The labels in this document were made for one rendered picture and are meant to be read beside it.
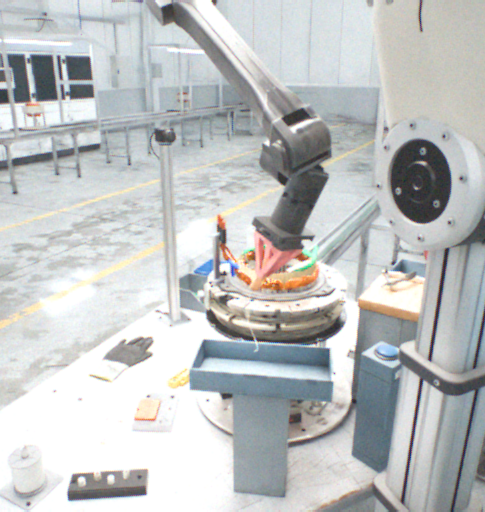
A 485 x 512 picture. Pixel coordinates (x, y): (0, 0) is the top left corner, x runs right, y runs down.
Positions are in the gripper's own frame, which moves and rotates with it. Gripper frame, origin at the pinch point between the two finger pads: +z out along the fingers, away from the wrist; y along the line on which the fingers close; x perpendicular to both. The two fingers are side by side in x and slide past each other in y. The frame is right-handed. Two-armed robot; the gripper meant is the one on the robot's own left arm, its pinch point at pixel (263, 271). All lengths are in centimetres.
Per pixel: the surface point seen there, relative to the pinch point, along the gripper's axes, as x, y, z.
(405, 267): 1, -65, 5
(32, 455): -15, 23, 51
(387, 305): 10.8, -36.0, 5.6
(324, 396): 18.8, -4.3, 13.3
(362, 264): -66, -212, 62
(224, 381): 5.4, 5.1, 18.7
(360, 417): 21.8, -23.1, 23.8
